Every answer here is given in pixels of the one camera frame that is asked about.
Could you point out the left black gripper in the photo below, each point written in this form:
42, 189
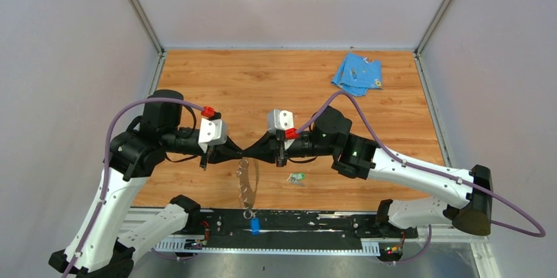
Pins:
226, 150

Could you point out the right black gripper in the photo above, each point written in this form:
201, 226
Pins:
268, 148

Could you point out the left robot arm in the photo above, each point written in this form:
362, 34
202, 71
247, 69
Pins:
168, 124

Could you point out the key with blue tag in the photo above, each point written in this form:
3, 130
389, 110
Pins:
255, 226

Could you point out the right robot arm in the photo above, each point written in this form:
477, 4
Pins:
454, 198

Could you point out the key with green tag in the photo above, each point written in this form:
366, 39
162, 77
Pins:
296, 179

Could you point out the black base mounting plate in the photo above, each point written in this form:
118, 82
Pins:
283, 230

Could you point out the folded blue cloth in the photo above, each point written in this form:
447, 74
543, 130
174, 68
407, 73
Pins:
356, 75

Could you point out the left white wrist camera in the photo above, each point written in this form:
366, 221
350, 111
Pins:
212, 133

